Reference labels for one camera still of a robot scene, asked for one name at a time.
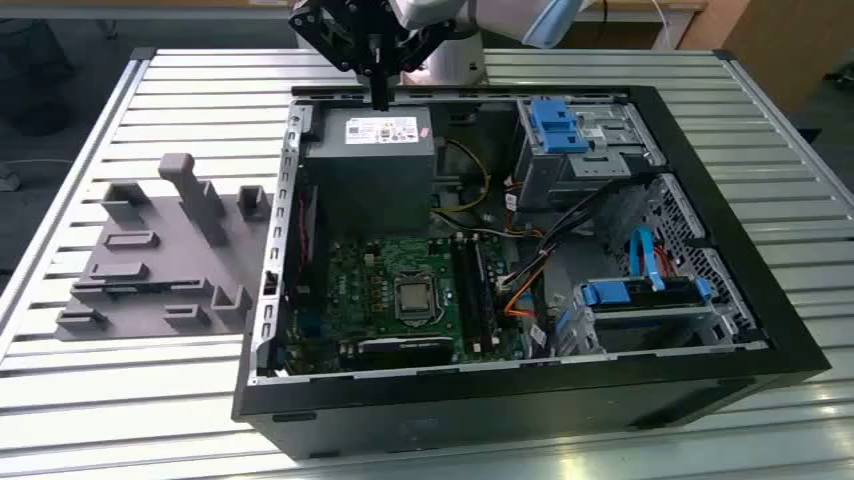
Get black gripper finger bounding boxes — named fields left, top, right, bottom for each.
left=287, top=0, right=387, bottom=112
left=383, top=25, right=443, bottom=112

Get black RAM slot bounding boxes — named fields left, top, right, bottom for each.
left=449, top=233, right=483, bottom=354

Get blue optical drive latch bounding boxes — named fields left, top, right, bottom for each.
left=529, top=99, right=592, bottom=155

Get grey power supply unit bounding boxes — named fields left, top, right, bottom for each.
left=303, top=105, right=439, bottom=236

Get metal optical drive cage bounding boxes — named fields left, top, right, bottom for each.
left=516, top=97, right=668, bottom=214

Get white-legged wooden desk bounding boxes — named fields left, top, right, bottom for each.
left=572, top=0, right=708, bottom=51

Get black mesh bin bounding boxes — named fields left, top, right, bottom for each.
left=0, top=17, right=76, bottom=137

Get metal CPU socket cover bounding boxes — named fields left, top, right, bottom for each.
left=389, top=270, right=447, bottom=327

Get silver CPU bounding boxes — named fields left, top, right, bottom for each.
left=397, top=285, right=433, bottom=312

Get green motherboard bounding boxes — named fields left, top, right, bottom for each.
left=283, top=232, right=535, bottom=374

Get wooden cabinet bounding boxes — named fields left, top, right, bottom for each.
left=723, top=0, right=854, bottom=116

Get hard disk in blue carrier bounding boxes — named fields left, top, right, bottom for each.
left=577, top=277, right=712, bottom=314

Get black graphics card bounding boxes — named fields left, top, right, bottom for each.
left=339, top=335, right=455, bottom=371

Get grey parts rack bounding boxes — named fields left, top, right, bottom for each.
left=53, top=152, right=275, bottom=344

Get metal disk bay cage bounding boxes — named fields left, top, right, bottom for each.
left=552, top=277, right=768, bottom=359

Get black open PC case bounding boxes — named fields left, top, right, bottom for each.
left=229, top=84, right=834, bottom=461

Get yellow wire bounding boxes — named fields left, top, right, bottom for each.
left=429, top=139, right=492, bottom=221

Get black cable bundle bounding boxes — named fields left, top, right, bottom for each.
left=496, top=169, right=668, bottom=294

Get blue flat data cable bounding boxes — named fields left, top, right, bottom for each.
left=628, top=227, right=668, bottom=292

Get orange wires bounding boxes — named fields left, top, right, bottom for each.
left=503, top=292, right=536, bottom=319

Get white adapter with cable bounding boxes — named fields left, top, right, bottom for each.
left=0, top=158, right=74, bottom=192

